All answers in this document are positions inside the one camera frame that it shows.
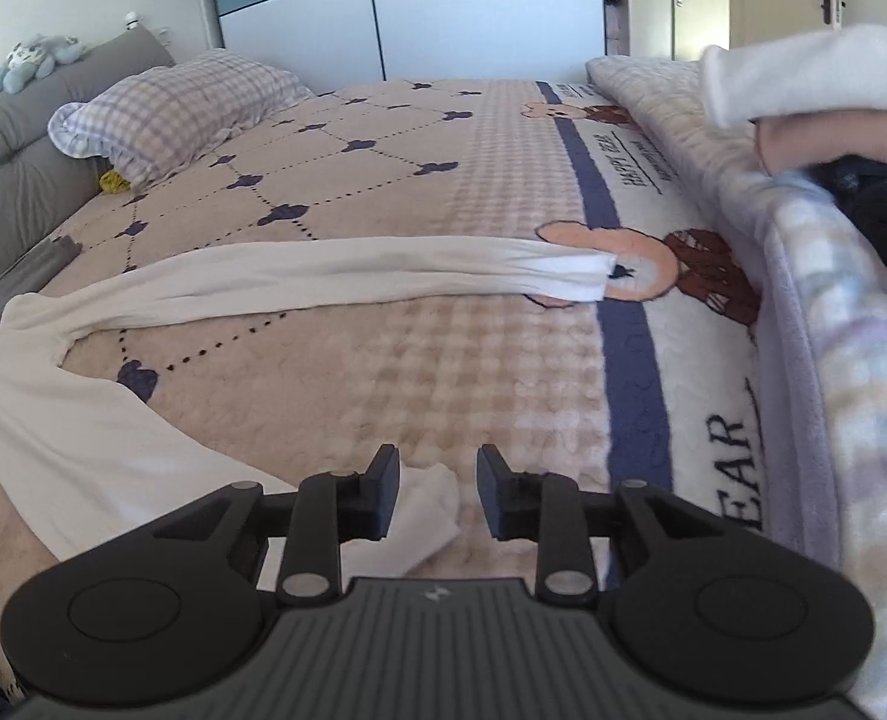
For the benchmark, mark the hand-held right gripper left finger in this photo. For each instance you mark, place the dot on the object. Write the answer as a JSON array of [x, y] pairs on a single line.
[[391, 491]]

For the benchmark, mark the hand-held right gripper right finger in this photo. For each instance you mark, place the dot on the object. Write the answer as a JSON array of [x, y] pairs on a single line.
[[487, 495]]

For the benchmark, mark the white pants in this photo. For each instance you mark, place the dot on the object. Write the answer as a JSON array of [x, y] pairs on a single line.
[[263, 277]]

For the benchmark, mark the beige printed bed blanket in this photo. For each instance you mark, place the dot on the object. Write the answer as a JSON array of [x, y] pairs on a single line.
[[413, 390]]

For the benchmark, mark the purple plaid fleece blanket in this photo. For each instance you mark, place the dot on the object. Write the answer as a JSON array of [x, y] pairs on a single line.
[[811, 277]]

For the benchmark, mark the grey garment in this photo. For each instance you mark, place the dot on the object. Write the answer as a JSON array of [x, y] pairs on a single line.
[[46, 262]]

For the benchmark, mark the yellow cloth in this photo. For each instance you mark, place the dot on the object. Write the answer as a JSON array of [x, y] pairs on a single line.
[[113, 181]]

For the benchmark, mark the plaid frilled pillow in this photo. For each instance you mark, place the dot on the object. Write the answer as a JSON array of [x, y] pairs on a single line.
[[181, 105]]

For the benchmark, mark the blue and white wardrobe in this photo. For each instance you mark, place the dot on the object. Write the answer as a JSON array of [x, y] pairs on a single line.
[[451, 22]]

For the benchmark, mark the grey padded headboard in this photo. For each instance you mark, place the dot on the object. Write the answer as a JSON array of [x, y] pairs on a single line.
[[23, 180]]

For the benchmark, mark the pink garment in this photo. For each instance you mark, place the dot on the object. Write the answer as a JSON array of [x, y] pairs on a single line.
[[826, 139]]

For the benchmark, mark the black garment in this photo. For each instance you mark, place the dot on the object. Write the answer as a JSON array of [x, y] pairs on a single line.
[[886, 202]]

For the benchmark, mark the white folded garment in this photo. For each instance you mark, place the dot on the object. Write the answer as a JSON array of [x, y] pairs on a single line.
[[826, 75]]

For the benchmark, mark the blue plush toy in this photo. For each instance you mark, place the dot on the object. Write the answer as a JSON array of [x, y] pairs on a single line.
[[35, 56]]

